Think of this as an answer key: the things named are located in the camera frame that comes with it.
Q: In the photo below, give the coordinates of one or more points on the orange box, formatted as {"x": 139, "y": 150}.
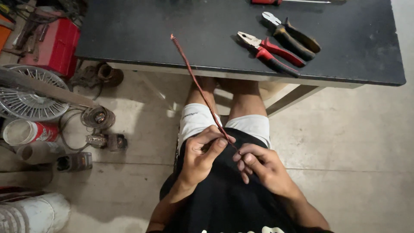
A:
{"x": 4, "y": 34}

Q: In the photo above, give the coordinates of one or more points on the rusty motor part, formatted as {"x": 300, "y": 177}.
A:
{"x": 106, "y": 141}

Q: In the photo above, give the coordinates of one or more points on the wooden plank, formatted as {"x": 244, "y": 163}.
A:
{"x": 48, "y": 89}

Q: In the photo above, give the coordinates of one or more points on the white plastic bucket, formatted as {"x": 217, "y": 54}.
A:
{"x": 35, "y": 213}

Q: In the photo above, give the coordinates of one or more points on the person's leg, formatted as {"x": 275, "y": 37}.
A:
{"x": 202, "y": 92}
{"x": 245, "y": 97}

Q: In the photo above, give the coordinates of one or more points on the person's left leg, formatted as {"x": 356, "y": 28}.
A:
{"x": 202, "y": 92}

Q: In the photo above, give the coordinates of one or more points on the grey pipe piece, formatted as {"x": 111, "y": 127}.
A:
{"x": 38, "y": 152}

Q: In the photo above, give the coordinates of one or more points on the red metal toolbox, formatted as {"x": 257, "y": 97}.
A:
{"x": 58, "y": 47}

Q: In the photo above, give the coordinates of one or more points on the heap of tools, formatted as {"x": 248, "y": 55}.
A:
{"x": 42, "y": 13}

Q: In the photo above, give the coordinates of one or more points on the person's black shirt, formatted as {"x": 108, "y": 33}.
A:
{"x": 223, "y": 200}

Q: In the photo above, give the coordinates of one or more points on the dark motor block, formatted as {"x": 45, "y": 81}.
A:
{"x": 76, "y": 161}

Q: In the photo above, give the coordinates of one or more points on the person's left hand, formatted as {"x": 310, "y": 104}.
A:
{"x": 194, "y": 161}

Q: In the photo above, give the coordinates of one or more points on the person's white shorts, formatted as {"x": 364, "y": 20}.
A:
{"x": 194, "y": 121}

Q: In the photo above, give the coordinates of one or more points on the person's right leg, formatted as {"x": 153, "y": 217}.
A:
{"x": 245, "y": 97}

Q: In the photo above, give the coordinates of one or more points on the person's right hand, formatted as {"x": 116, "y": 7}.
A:
{"x": 271, "y": 171}

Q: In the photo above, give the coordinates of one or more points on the round motor stator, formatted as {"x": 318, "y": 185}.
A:
{"x": 98, "y": 117}

